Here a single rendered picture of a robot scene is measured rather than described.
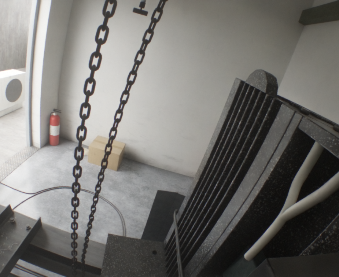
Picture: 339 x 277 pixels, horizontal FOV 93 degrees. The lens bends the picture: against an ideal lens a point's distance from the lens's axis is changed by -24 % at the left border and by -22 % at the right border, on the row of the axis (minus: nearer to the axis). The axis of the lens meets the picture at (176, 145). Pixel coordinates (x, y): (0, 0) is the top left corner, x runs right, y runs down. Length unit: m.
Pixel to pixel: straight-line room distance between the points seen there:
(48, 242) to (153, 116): 2.00
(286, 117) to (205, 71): 2.20
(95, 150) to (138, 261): 1.96
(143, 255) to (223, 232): 0.48
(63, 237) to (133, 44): 2.13
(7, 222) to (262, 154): 1.20
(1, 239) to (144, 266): 0.73
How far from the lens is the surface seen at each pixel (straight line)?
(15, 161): 2.81
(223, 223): 0.45
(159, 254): 0.88
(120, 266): 0.82
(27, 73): 2.68
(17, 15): 7.23
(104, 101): 2.75
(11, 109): 4.19
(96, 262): 1.09
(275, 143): 0.35
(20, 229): 1.22
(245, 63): 2.60
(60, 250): 1.13
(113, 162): 2.63
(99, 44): 0.28
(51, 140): 3.04
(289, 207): 0.33
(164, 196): 0.93
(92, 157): 2.69
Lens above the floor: 1.63
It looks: 26 degrees down
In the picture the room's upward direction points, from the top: 20 degrees clockwise
